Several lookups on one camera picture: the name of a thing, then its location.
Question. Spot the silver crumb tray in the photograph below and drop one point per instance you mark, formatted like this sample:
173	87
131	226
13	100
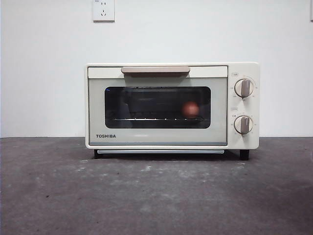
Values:
146	152

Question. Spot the cream timer knob, beige grip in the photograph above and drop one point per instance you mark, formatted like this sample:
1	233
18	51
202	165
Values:
243	124

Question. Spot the cream temperature knob, beige grip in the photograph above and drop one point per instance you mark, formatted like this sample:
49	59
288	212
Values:
244	88

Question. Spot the cream Toshiba toaster oven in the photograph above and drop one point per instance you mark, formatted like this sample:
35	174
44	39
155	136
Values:
255	107

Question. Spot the white wall socket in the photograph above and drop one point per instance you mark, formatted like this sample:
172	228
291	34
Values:
103	11

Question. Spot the white wall plate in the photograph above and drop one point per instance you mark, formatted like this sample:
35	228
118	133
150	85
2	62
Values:
312	9

